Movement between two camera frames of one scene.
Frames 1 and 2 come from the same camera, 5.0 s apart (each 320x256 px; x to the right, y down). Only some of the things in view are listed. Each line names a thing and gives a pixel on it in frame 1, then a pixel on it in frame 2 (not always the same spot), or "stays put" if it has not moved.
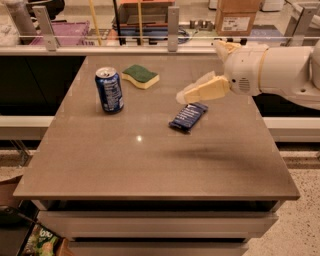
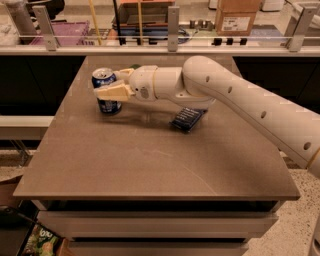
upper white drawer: [153, 224] stays put
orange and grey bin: [155, 13] stays put
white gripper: [242, 70] to [142, 82]
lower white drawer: [158, 248] stays put
